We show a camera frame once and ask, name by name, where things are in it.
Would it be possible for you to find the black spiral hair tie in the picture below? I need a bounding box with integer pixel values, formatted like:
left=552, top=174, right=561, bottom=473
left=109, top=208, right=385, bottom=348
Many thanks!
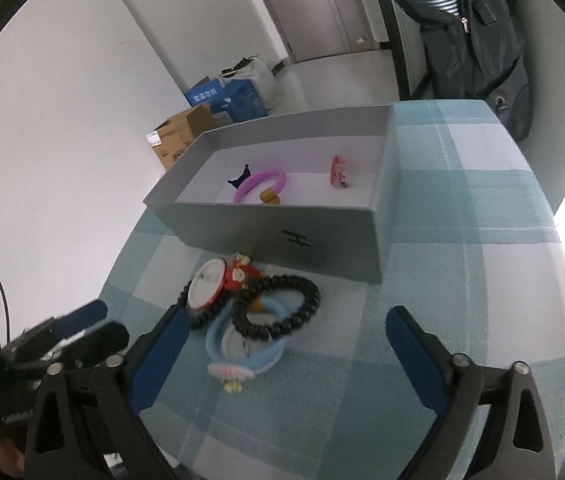
left=230, top=274, right=323, bottom=343

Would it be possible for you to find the grey cardboard jewelry box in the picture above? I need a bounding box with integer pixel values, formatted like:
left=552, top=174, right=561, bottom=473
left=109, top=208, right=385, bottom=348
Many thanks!
left=145, top=105, right=401, bottom=284

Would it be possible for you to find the person's left hand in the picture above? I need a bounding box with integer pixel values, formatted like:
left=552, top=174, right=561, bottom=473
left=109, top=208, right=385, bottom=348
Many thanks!
left=0, top=437, right=25, bottom=478

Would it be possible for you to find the red mushroom charm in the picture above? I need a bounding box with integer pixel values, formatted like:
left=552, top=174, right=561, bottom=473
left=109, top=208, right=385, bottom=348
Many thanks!
left=223, top=254, right=264, bottom=292

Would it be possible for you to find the teal plaid bedsheet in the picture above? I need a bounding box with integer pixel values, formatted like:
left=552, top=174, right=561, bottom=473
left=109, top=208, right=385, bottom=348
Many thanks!
left=101, top=101, right=565, bottom=479

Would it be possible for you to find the brown cardboard box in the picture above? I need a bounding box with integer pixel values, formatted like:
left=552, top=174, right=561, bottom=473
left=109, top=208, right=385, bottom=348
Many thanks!
left=146, top=104, right=214, bottom=170

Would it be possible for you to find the black cat-ear hair clip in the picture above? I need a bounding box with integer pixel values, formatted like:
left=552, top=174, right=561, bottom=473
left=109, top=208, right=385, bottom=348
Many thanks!
left=228, top=164, right=252, bottom=190

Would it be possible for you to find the blue cardboard box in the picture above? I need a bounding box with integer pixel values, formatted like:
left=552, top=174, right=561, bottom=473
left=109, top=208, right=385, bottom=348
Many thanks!
left=185, top=78, right=268, bottom=126

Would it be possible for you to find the red hair clip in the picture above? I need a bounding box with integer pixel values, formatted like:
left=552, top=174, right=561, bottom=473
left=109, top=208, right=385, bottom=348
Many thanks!
left=330, top=156, right=348, bottom=188

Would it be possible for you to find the white plastic bag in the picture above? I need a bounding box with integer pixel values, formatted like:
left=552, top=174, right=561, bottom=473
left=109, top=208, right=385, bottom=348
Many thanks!
left=220, top=55, right=281, bottom=112

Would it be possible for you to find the dark hanging jacket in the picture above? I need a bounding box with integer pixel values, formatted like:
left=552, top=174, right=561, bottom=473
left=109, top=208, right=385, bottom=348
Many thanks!
left=394, top=0, right=533, bottom=142

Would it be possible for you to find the grey room door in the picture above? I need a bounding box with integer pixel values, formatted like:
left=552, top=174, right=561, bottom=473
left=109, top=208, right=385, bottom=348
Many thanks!
left=264, top=0, right=377, bottom=62

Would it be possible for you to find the light blue hair tie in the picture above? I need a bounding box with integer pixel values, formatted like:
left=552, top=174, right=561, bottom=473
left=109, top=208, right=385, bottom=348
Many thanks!
left=205, top=296, right=289, bottom=377

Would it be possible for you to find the purple hair ring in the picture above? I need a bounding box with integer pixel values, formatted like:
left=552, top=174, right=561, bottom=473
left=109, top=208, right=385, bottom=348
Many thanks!
left=232, top=168, right=289, bottom=206

